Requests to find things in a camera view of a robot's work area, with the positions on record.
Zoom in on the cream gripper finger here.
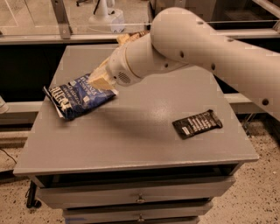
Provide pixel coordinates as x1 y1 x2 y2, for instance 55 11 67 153
96 57 109 70
88 66 116 90

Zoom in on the blue chip bag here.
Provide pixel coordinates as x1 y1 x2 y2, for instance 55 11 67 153
43 73 117 120

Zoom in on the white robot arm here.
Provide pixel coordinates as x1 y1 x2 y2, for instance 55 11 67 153
88 7 280 120

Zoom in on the yellow brown chip bag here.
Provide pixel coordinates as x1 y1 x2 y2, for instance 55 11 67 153
116 31 149 46

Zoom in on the grey drawer cabinet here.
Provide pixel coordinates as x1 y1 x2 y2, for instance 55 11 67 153
13 40 260 224

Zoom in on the black snack bar wrapper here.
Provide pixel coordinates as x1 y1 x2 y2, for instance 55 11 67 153
172 109 223 140

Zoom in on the white object at left edge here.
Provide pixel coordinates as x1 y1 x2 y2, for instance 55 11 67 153
0 95 9 114

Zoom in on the top drawer with knob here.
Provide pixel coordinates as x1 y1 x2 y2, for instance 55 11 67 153
38 176 235 208

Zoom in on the drawer with knob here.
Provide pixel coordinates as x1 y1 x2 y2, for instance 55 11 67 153
38 176 235 208
63 201 213 224

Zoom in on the black caster leg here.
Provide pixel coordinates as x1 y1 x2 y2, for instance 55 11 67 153
25 182 42 208

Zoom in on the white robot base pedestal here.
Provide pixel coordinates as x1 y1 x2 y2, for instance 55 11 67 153
88 0 125 33

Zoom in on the metal fence post left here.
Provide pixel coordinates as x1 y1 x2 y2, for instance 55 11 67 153
51 0 72 39

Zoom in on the black cable on floor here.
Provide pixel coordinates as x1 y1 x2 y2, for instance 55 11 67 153
0 147 18 165

